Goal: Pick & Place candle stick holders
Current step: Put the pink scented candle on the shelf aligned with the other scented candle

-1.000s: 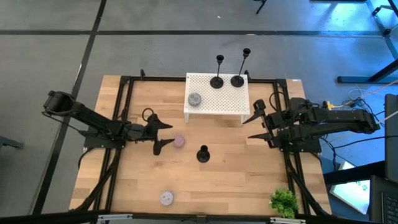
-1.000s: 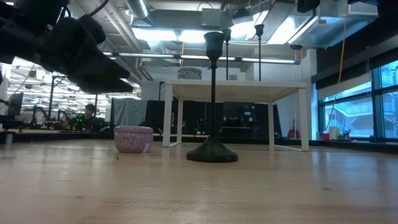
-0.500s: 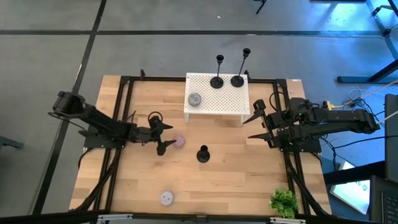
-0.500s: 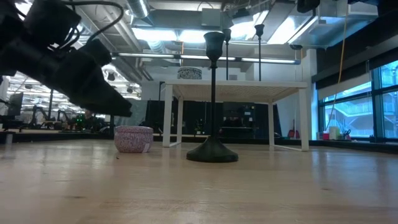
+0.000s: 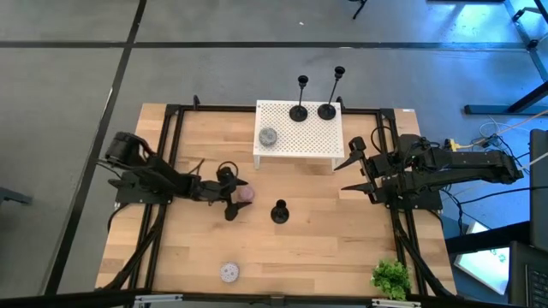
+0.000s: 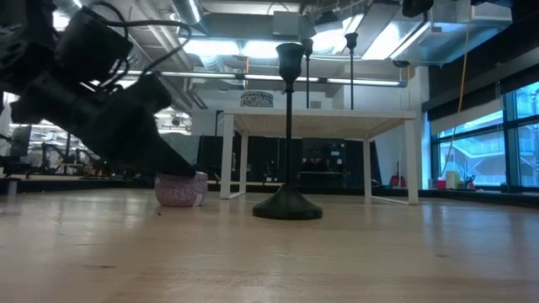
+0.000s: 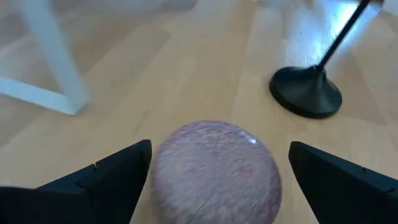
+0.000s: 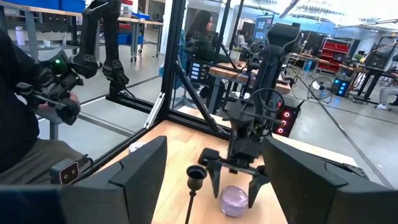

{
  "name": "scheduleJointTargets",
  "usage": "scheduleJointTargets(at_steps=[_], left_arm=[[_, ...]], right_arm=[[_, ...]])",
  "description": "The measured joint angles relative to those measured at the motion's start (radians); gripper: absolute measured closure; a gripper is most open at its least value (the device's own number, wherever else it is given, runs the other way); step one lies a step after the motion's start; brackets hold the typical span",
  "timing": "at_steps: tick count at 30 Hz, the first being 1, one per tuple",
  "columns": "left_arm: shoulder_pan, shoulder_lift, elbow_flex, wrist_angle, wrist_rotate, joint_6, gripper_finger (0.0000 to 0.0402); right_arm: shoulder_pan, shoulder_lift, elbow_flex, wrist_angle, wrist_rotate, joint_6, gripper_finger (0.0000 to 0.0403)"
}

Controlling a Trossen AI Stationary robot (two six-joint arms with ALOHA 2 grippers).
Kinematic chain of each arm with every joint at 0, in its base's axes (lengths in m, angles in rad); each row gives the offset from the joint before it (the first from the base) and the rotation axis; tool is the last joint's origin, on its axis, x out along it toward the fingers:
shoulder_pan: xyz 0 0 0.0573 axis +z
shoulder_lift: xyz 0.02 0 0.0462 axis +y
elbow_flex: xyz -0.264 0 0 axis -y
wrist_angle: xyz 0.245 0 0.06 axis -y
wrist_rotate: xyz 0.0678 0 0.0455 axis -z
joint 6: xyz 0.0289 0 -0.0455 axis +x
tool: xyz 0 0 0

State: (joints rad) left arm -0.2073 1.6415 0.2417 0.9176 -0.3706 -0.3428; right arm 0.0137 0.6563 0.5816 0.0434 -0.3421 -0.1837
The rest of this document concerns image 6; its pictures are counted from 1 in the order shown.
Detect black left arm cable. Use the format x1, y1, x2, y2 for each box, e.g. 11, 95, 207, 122
86, 2, 193, 92

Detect large window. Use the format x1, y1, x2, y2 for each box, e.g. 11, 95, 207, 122
430, 79, 539, 189

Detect yellow hanging cable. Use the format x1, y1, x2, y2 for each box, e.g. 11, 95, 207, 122
440, 12, 472, 178

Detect grey cover cloth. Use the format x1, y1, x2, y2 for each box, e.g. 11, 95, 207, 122
162, 132, 201, 167

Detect grey ceiling box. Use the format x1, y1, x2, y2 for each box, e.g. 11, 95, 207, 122
272, 10, 301, 37

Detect white table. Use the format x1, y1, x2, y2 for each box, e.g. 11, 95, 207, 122
219, 107, 420, 206

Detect pink patterned candle tin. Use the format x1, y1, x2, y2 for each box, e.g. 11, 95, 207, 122
154, 170, 209, 208

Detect overhead light bar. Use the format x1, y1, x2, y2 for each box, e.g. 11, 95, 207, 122
111, 69, 408, 88

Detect white plastic container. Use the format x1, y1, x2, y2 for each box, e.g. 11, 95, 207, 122
445, 170, 462, 190

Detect dark desk monitor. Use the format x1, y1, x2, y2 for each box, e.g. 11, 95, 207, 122
10, 125, 33, 158

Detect short black candlestick holder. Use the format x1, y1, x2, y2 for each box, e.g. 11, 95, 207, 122
252, 42, 324, 221

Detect black partition panels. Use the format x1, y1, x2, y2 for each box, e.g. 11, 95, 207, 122
197, 135, 382, 189

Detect blue patterned candle tin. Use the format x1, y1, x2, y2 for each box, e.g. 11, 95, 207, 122
239, 90, 275, 109

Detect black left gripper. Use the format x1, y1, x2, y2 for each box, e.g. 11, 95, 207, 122
10, 75, 197, 177

